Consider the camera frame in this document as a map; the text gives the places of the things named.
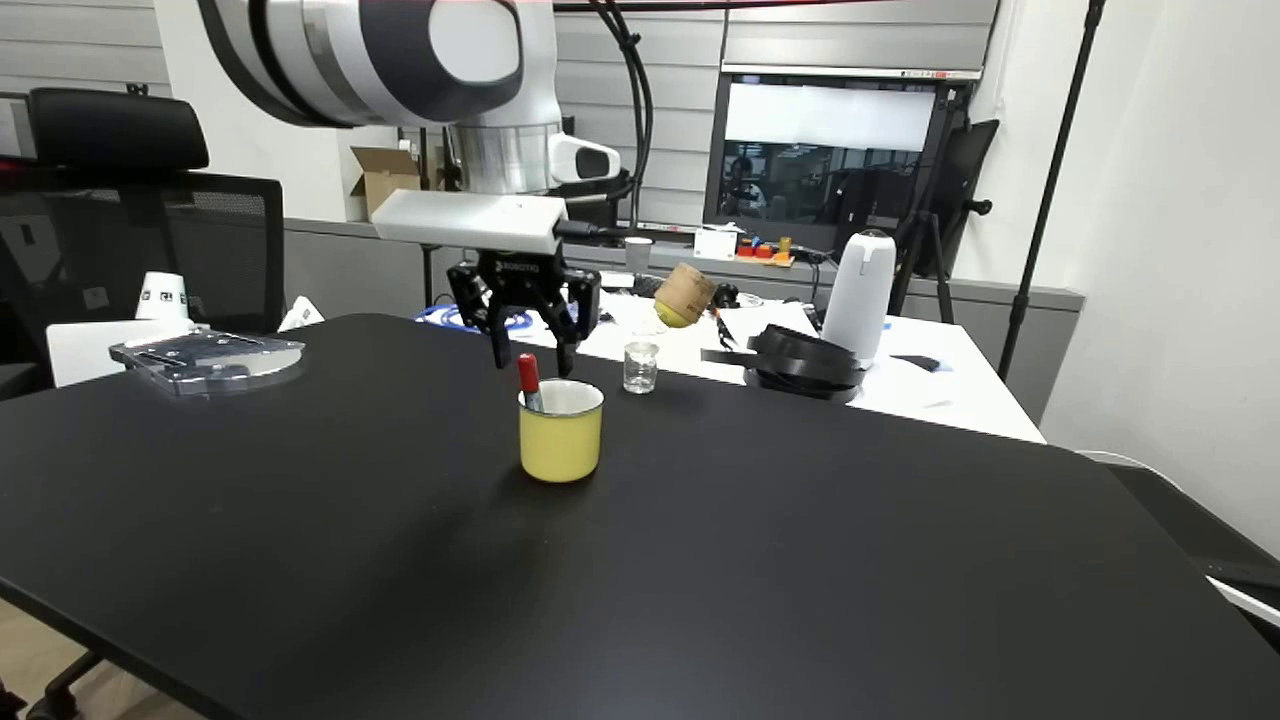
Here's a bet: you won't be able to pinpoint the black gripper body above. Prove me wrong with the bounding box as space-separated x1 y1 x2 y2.
474 246 590 313

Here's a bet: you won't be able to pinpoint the small white cup shaped object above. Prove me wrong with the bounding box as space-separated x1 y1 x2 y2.
130 266 194 335

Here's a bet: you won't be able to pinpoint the small clear glass jar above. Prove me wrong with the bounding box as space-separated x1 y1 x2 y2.
621 335 663 398

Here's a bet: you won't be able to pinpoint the yellow enamel mug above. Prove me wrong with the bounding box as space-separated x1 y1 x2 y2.
514 376 606 488

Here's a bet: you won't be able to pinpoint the brown cardboard box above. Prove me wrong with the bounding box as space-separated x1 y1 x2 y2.
347 141 423 225

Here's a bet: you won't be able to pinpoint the white labelled box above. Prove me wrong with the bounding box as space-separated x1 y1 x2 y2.
691 218 742 262

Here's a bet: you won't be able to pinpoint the white folded paper card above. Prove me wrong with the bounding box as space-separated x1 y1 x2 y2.
272 293 326 335

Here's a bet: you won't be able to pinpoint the red and orange blocks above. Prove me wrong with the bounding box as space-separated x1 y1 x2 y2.
730 233 798 266

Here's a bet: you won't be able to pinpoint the black round device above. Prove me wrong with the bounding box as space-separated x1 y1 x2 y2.
742 318 869 403

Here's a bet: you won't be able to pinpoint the tall white cylinder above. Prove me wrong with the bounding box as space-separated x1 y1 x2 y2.
821 233 901 369

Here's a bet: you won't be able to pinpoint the dark computer monitor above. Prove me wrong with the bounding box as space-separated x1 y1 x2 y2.
712 73 968 262

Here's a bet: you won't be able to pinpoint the white side table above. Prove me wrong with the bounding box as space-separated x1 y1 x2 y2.
410 282 1052 449

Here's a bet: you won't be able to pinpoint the black office chair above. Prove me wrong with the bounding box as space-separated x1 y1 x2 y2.
0 87 288 398

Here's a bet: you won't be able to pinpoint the flat white box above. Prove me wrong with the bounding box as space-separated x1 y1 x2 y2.
44 317 167 391

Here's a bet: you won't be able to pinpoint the black tripod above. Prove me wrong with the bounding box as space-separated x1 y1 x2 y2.
887 112 1004 326

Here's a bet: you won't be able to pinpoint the thin black stand pole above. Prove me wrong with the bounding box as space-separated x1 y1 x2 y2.
994 0 1112 384

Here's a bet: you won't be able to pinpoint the black table leg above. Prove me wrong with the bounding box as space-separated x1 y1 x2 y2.
18 643 110 720

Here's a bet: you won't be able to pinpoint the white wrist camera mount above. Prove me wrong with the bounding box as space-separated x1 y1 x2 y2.
369 189 573 260

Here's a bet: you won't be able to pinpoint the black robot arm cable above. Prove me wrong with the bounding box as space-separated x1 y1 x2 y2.
550 0 661 233

